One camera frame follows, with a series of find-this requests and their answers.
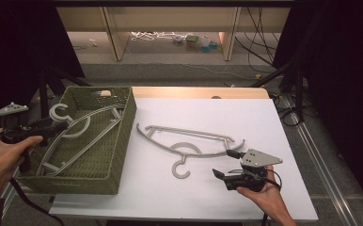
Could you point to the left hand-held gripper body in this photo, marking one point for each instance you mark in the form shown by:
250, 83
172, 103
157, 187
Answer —
12, 125

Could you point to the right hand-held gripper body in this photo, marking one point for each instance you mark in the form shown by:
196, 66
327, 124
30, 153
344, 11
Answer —
255, 158

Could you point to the grey plastic clothes hanger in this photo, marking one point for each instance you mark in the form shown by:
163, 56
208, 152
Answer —
186, 144
51, 113

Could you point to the green woven basket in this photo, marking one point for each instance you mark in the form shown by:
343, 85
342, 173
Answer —
101, 157

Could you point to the person's right hand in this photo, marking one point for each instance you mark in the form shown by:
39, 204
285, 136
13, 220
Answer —
269, 196

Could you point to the white board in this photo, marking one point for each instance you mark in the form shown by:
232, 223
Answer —
201, 194

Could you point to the black metal stand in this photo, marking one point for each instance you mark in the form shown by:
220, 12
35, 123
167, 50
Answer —
298, 91
44, 91

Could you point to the black curtain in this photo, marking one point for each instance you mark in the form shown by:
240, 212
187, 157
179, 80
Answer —
16, 62
342, 78

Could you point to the wooden table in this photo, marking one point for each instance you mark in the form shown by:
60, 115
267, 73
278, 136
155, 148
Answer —
195, 92

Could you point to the yellow plug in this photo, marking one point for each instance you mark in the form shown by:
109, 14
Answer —
258, 76

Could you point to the heap of colourful toys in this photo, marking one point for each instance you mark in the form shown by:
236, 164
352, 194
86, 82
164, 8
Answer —
198, 42

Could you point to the light wooden shelf unit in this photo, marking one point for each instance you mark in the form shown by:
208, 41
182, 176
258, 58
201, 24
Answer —
173, 19

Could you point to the aluminium rail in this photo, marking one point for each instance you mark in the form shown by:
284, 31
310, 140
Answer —
320, 163
8, 201

